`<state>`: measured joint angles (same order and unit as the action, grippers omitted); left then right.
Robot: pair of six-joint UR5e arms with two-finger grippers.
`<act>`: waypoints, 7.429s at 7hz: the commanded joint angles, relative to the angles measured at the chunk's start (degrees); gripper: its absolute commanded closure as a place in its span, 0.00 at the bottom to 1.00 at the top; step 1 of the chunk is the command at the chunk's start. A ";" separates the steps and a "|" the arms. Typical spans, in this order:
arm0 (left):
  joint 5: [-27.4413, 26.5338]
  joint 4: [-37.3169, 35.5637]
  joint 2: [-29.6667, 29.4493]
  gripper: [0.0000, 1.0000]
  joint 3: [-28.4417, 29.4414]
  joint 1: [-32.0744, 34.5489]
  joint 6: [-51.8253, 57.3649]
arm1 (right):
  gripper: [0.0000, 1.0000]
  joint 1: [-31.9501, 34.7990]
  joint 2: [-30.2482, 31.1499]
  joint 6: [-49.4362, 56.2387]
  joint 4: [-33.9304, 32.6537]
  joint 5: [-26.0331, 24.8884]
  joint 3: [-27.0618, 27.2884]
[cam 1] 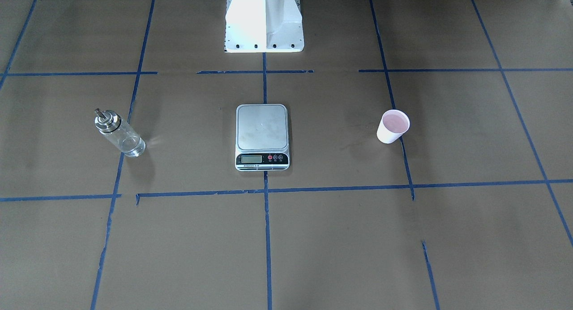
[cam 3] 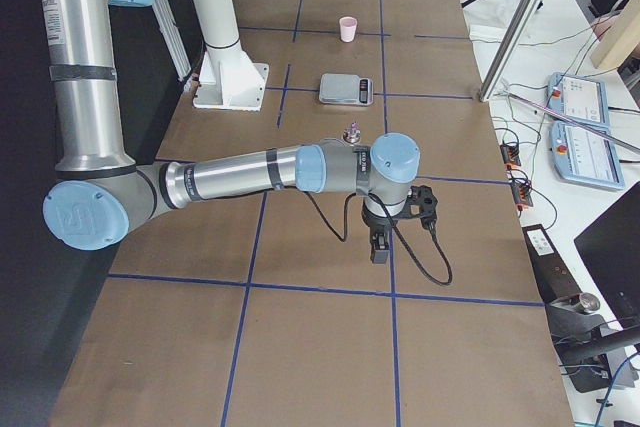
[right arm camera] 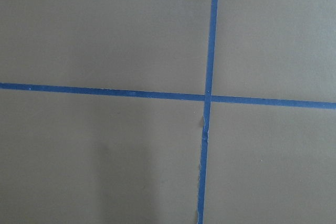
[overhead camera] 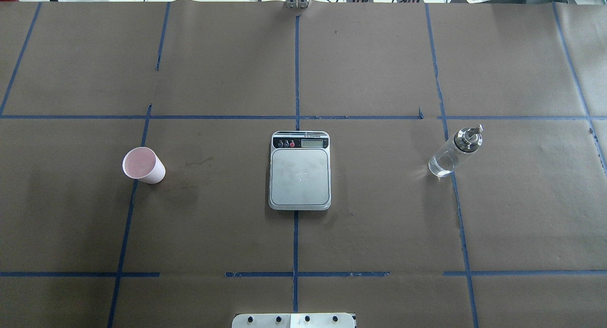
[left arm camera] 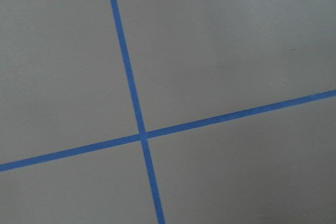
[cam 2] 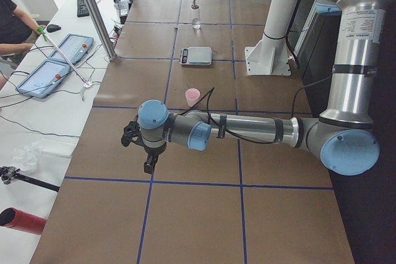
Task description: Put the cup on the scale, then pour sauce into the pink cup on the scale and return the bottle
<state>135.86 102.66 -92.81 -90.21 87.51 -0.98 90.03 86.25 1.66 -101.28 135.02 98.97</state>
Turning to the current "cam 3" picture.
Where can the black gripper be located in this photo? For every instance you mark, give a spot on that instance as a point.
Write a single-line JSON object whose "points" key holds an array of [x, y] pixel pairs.
{"points": [[376, 223]]}

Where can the clear glass sauce bottle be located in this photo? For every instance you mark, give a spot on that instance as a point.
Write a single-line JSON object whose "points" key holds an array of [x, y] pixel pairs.
{"points": [[352, 134]]}

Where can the pink paper cup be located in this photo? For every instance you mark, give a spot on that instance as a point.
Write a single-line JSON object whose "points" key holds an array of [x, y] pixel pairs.
{"points": [[348, 27]]}

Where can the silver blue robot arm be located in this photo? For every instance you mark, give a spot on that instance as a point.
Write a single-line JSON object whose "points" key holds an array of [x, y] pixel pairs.
{"points": [[103, 194]]}

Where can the silver digital kitchen scale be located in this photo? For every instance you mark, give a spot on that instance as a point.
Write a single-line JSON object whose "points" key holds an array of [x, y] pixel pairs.
{"points": [[345, 89]]}

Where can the black box with labels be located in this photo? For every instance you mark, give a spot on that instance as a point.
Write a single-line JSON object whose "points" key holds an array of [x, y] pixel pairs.
{"points": [[553, 278]]}

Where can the lower teach pendant tablet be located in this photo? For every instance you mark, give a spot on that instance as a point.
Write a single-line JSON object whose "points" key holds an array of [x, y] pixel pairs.
{"points": [[582, 158]]}

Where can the teach pendant tablet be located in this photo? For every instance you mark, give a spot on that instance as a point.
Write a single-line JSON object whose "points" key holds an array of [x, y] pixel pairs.
{"points": [[579, 98], [582, 158]]}

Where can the black monitor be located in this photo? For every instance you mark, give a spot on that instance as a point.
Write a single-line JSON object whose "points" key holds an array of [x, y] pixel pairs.
{"points": [[609, 249]]}

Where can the upper teach pendant tablet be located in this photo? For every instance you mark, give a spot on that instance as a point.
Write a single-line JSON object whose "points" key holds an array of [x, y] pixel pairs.
{"points": [[579, 98]]}

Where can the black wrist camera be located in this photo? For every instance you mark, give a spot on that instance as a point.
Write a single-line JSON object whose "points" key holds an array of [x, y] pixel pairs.
{"points": [[421, 204]]}

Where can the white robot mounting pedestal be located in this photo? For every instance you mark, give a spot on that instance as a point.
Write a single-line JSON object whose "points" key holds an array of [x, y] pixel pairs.
{"points": [[228, 78]]}

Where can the aluminium frame post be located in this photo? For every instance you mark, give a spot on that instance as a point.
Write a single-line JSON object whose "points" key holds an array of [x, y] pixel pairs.
{"points": [[510, 41]]}

